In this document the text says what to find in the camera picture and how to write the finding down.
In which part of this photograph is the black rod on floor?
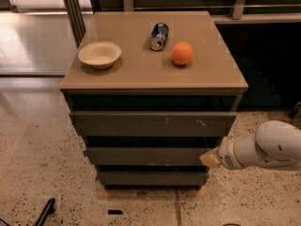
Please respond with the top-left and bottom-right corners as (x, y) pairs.
(34, 198), (55, 226)

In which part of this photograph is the orange fruit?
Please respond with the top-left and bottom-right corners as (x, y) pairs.
(171, 41), (194, 66)

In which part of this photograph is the grey drawer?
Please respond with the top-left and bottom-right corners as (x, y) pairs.
(86, 147), (209, 166)
(97, 171), (209, 186)
(70, 111), (236, 137)

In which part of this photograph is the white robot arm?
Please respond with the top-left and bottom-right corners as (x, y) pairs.
(200, 121), (301, 171)

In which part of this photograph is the blue crushed soda can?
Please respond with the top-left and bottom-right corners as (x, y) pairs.
(149, 23), (169, 51)

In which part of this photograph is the grey bottom drawer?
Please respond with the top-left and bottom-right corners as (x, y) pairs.
(97, 171), (209, 186)

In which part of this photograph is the grey drawer cabinet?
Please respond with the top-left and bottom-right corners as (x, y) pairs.
(59, 10), (249, 188)

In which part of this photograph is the grey top drawer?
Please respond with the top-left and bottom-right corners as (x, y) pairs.
(70, 111), (236, 137)

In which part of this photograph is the grey middle drawer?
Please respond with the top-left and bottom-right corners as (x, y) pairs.
(86, 147), (209, 166)

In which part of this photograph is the white paper bowl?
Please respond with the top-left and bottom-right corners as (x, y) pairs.
(78, 41), (121, 69)

